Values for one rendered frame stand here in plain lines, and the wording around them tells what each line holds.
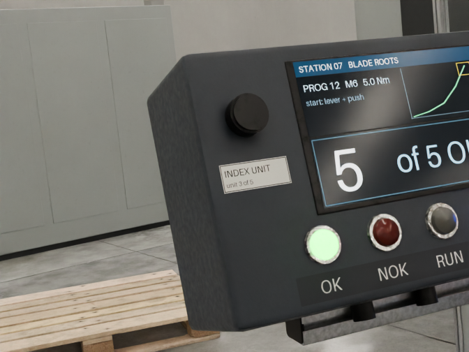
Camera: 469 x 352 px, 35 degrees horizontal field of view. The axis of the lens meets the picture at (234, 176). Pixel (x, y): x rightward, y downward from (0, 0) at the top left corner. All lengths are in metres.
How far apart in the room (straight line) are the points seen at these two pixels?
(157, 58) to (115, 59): 0.42
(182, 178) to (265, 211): 0.07
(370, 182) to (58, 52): 6.04
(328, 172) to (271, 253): 0.07
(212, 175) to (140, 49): 6.36
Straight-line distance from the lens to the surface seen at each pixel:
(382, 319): 0.62
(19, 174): 6.37
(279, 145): 0.51
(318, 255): 0.50
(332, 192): 0.52
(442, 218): 0.55
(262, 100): 0.50
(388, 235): 0.52
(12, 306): 4.35
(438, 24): 2.73
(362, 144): 0.54
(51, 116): 6.45
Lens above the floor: 1.23
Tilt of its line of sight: 7 degrees down
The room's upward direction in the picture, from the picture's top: 6 degrees counter-clockwise
